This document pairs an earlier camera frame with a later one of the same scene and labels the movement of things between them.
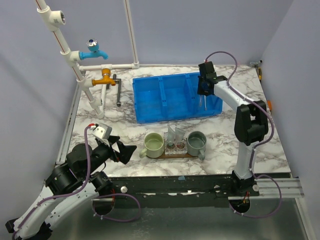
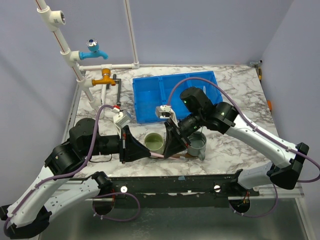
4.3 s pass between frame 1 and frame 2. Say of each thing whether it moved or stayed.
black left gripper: moved
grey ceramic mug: stayed
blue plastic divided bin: stayed
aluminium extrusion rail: stayed
